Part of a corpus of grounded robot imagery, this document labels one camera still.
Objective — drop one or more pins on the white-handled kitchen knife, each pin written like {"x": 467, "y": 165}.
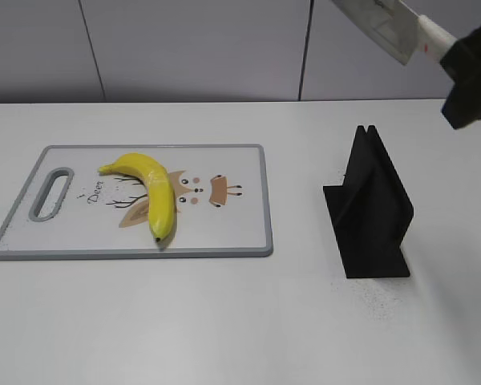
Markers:
{"x": 398, "y": 29}

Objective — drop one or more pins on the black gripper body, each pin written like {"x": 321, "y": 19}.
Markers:
{"x": 463, "y": 64}

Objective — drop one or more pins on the yellow plastic banana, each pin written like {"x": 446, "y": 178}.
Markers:
{"x": 155, "y": 178}

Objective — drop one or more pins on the black knife stand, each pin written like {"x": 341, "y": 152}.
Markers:
{"x": 370, "y": 211}

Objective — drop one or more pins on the white grey-rimmed cutting board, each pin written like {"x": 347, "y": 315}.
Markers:
{"x": 66, "y": 210}

